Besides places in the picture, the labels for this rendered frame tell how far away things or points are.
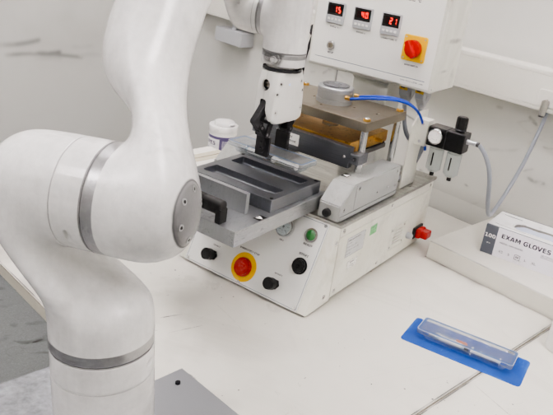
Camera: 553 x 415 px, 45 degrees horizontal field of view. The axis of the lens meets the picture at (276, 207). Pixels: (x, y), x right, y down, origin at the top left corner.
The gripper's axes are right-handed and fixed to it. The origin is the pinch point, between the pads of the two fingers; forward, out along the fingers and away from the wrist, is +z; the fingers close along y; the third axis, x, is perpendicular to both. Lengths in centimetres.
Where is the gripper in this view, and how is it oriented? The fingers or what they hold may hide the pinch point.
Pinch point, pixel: (272, 144)
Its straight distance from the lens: 134.3
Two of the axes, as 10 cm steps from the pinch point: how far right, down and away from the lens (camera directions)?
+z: -1.3, 9.1, 3.8
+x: -8.0, -3.2, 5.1
